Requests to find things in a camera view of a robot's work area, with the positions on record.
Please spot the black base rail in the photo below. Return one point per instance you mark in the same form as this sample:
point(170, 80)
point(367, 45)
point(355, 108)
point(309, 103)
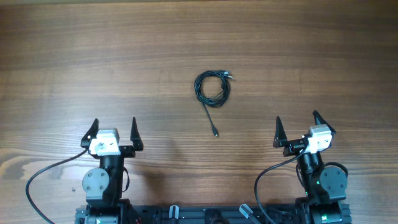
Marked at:
point(278, 213)

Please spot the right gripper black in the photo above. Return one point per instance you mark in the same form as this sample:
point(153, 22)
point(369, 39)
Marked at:
point(296, 145)

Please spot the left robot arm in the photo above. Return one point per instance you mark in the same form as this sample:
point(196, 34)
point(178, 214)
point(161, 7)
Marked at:
point(103, 186)

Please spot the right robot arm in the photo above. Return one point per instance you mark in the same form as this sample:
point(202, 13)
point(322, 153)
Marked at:
point(324, 183)

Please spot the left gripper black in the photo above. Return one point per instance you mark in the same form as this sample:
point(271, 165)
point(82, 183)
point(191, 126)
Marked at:
point(128, 152)

